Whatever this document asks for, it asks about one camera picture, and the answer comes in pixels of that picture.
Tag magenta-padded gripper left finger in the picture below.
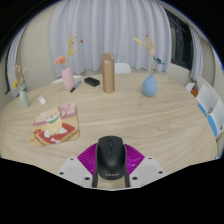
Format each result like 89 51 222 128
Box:
56 143 100 189

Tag small black case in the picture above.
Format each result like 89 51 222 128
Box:
83 76 101 88

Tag pink vase with dried flowers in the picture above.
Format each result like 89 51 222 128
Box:
54 34 84 92

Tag white and blue chairs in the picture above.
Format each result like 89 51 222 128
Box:
185 74 224 139

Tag black computer mouse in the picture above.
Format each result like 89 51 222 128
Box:
95 135 127 182

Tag green vase with dried flowers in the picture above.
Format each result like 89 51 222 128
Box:
8 64 31 108

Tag small white remote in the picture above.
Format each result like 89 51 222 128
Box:
37 95 47 106

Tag wide white curtain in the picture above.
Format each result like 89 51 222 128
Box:
49 0 173 78

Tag dark window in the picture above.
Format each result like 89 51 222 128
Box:
164 9 194 71

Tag colourful printed mouse pad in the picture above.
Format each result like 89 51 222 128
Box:
29 102 81 147

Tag dark marker pen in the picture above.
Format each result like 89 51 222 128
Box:
69 80 83 94

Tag narrow white curtain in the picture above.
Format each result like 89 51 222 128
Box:
189 26 204 81
6 26 28 98

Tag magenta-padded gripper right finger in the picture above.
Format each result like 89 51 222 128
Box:
123 143 167 188

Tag blue vase with dried flowers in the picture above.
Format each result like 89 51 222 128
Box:
133 34 166 98

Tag bronze metal drink bottle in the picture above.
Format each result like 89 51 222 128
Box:
101 51 116 94

